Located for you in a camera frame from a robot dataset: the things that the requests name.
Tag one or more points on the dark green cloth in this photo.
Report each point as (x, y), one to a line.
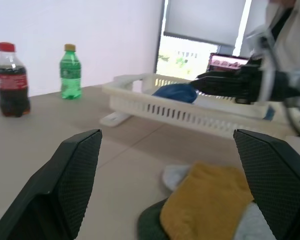
(150, 222)

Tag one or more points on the grey roller blind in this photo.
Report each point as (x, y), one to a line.
(205, 20)

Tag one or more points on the white plastic basket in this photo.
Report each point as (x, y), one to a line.
(180, 113)

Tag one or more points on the mustard yellow knit sock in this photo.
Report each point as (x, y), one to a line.
(202, 205)

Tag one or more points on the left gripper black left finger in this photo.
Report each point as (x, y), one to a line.
(52, 195)

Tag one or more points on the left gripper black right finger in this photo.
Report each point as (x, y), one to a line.
(277, 185)

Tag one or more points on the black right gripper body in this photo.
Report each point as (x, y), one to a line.
(251, 82)

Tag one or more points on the cola bottle with red cap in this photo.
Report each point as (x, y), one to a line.
(11, 95)

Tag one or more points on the blue fuzzy sock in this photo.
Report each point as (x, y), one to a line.
(270, 113)
(175, 93)

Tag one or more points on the person in white coat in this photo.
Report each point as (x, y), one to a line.
(297, 30)

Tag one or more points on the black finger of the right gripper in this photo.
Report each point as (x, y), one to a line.
(222, 75)
(220, 87)

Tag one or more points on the green soda bottle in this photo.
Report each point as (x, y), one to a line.
(70, 75)

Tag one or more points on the dark window frame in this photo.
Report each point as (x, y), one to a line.
(160, 37)

